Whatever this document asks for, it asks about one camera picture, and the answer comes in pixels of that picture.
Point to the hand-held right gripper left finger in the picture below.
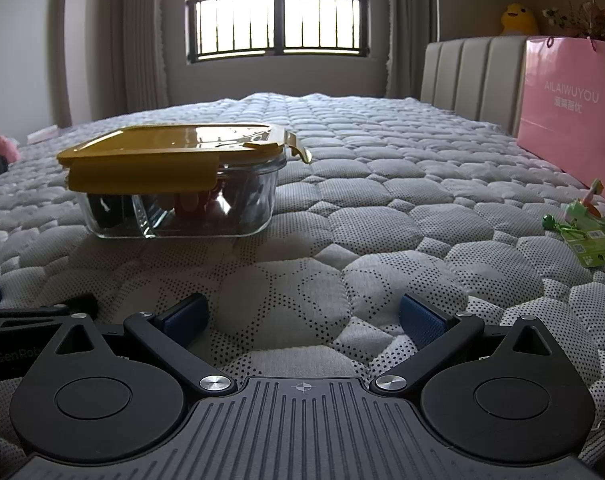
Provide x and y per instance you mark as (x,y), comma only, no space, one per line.
(185,317)

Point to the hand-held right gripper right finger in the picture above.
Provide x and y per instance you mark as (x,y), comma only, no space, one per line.
(422,321)

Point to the clear glass food container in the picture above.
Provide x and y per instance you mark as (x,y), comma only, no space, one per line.
(232,200)

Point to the yellow container lid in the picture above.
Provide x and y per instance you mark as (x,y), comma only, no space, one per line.
(157,152)

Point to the quilted grey mattress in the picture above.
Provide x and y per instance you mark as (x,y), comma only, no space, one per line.
(307,240)

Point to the green packaged toy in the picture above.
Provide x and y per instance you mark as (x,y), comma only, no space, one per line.
(589,230)

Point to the beige padded headboard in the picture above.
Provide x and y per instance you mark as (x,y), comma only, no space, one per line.
(470,80)

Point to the pink box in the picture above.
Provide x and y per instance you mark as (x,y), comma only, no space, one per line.
(572,105)

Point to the beige curtain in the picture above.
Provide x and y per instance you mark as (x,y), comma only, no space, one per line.
(145,35)
(410,25)

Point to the yellow duck plush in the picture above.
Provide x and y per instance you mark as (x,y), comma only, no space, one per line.
(518,19)

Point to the barred window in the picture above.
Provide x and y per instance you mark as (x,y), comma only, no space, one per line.
(277,7)

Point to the dried flower bouquet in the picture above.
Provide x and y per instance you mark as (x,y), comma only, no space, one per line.
(589,22)

